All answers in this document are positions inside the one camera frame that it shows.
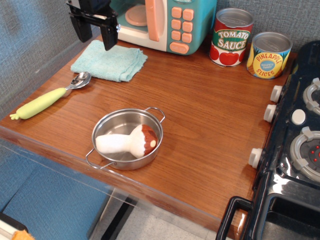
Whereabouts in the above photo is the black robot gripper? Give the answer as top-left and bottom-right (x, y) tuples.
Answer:
(66, 0), (121, 51)

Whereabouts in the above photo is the light blue cloth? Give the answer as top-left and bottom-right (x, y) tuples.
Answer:
(70, 40), (148, 82)

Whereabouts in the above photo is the orange microwave turntable plate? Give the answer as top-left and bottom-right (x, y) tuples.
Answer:
(125, 5), (147, 27)

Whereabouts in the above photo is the teal toy microwave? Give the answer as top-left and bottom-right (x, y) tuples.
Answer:
(110, 0), (217, 56)

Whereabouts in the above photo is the small steel pot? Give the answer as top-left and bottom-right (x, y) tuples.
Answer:
(85, 107), (166, 171)

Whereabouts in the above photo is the plush mushroom toy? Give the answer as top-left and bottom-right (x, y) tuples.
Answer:
(95, 124), (158, 159)

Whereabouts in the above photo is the tomato sauce can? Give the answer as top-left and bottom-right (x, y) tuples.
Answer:
(209, 8), (254, 67)

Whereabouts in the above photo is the pineapple slices can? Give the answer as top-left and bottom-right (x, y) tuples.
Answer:
(246, 31), (293, 80)

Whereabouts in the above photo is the white stove knob top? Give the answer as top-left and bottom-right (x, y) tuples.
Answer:
(270, 85), (283, 103)

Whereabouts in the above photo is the white stove knob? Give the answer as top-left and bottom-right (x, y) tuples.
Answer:
(248, 148), (263, 169)
(270, 85), (283, 103)
(263, 104), (277, 123)

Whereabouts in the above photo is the white stove knob middle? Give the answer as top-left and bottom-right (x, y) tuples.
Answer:
(263, 104), (277, 123)

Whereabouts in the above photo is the white stove knob bottom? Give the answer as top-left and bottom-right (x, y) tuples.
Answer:
(248, 148), (263, 169)

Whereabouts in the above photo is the orange fuzzy object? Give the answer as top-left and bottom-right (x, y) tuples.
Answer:
(11, 230), (35, 240)

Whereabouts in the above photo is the white round stove button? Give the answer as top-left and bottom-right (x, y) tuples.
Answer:
(291, 109), (306, 126)

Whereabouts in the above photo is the grey rear stove burner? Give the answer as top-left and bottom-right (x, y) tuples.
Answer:
(302, 77), (320, 116)

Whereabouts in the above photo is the grey stove burner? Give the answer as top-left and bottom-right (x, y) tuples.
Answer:
(290, 127), (320, 183)
(302, 77), (320, 116)

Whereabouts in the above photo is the grey front stove burner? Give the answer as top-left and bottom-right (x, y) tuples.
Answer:
(290, 127), (320, 183)

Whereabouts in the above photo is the black toy stove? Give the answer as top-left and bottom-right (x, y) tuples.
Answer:
(216, 40), (320, 240)

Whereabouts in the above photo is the spoon with green handle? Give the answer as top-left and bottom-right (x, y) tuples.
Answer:
(9, 72), (92, 120)

